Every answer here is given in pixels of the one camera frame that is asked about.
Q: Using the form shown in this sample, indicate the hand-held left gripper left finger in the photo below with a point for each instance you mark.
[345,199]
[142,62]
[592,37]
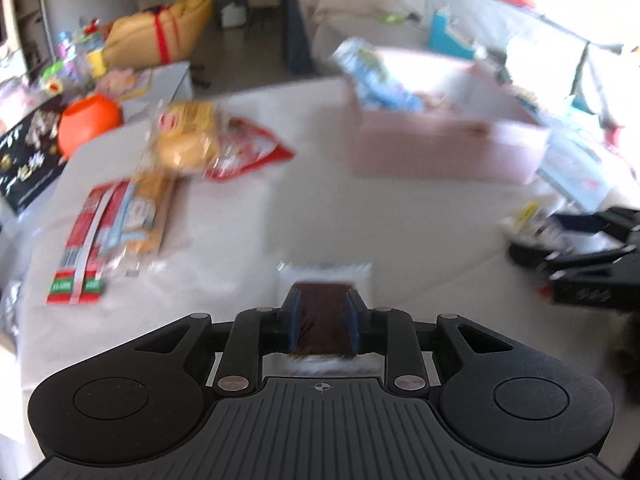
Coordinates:
[295,320]

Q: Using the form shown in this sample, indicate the green white toy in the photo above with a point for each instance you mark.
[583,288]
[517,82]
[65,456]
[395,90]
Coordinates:
[54,77]

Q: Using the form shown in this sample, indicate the clear cracker stick packet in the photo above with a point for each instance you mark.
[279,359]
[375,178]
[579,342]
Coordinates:
[530,217]

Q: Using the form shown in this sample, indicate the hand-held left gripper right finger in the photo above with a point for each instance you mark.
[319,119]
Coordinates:
[352,320]

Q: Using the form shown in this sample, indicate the blue snack bag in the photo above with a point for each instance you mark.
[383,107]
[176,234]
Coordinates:
[370,75]

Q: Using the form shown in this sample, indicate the pink cardboard box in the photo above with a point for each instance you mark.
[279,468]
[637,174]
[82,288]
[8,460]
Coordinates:
[435,155]

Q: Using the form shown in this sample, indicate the pink plush toy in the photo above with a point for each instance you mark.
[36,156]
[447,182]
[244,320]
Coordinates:
[117,82]

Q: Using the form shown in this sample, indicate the red white printed snack packet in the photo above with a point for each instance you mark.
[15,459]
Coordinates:
[250,147]

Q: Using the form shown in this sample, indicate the black snack bag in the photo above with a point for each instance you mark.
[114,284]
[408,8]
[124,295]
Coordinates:
[30,160]

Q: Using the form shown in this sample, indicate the white printed card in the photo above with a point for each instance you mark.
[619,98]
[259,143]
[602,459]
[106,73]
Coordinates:
[542,67]

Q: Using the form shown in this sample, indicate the white floor appliance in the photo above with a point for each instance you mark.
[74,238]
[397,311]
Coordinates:
[234,15]

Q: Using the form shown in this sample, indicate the wall shelf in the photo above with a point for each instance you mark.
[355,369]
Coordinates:
[27,5]

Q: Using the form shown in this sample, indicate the blue cabinet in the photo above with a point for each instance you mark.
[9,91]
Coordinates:
[295,10]

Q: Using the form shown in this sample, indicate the yellow bean bag sofa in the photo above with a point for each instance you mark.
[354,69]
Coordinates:
[150,30]

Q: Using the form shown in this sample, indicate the orange pumpkin bucket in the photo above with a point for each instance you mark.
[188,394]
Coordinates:
[87,120]

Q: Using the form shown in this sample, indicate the cartoon cookie packet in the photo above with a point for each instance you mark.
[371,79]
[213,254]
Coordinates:
[147,210]

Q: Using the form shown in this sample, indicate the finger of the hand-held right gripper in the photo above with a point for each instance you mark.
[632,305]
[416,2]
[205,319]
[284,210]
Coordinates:
[535,255]
[580,224]

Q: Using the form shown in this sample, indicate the teal box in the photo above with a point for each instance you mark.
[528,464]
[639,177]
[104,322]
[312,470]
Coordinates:
[445,37]

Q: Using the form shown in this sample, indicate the red green striped packet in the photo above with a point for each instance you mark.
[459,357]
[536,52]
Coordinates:
[75,260]

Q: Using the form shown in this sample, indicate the yellow bread packet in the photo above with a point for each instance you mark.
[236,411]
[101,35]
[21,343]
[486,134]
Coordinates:
[185,145]

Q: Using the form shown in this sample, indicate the clear brown cake packet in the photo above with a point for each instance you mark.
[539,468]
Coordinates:
[322,315]

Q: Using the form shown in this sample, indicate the pink printed paper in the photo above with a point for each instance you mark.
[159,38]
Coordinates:
[580,172]

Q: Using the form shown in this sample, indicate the grey covered sofa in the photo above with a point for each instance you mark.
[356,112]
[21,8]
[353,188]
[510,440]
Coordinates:
[350,15]

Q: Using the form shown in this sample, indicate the small green toy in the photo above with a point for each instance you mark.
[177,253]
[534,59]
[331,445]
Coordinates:
[394,17]

